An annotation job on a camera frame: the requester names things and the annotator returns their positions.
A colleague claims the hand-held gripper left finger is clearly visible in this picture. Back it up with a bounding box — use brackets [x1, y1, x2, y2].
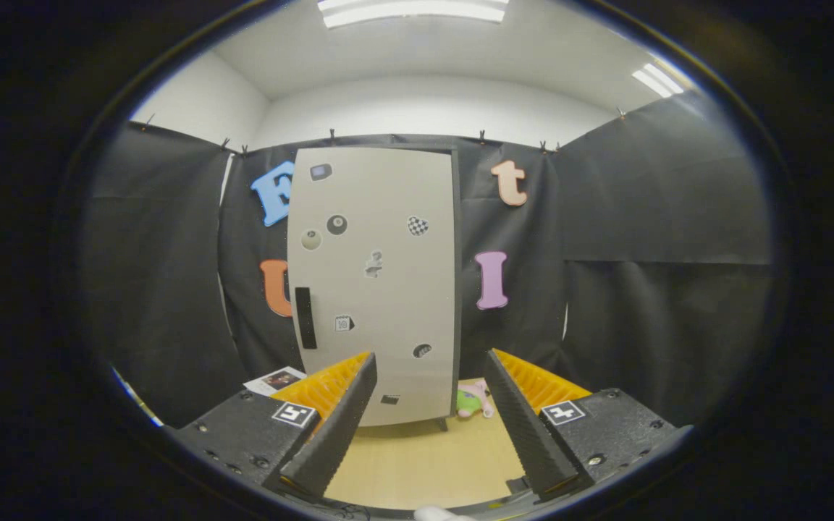
[171, 352, 379, 500]

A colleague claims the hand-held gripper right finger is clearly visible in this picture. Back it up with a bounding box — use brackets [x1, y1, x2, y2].
[484, 349, 693, 501]

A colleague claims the black door handle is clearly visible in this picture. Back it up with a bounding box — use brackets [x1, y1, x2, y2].
[295, 287, 317, 350]

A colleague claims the grey shoe cabinet door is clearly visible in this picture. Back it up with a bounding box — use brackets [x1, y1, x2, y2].
[287, 148, 457, 426]

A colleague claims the grey shoe cabinet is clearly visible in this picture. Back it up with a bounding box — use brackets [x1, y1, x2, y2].
[285, 141, 463, 432]

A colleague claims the pink and green plush toy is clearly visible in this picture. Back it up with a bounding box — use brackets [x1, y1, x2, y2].
[457, 380, 494, 419]

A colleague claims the white photo cover book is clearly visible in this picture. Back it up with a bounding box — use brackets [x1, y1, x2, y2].
[244, 368, 308, 397]

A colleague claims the black backdrop cloth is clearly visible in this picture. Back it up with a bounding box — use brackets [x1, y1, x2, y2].
[84, 90, 772, 428]

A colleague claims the small ceiling light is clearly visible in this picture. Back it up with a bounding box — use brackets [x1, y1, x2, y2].
[632, 63, 684, 98]

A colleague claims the long ceiling light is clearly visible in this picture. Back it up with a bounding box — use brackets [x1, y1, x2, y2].
[318, 0, 508, 28]

